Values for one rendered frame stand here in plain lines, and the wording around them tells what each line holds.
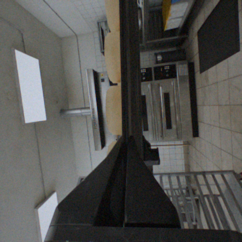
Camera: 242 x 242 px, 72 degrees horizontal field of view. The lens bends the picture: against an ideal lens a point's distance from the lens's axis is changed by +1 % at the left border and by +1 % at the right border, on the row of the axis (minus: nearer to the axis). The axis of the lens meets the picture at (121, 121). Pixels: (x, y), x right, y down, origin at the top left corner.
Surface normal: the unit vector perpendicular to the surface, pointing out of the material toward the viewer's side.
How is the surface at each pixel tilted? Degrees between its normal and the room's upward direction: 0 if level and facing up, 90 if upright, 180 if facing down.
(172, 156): 90
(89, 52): 90
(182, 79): 90
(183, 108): 90
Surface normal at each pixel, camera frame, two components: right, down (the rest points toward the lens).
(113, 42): -0.16, -0.18
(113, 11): -0.11, 0.59
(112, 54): -0.14, 0.21
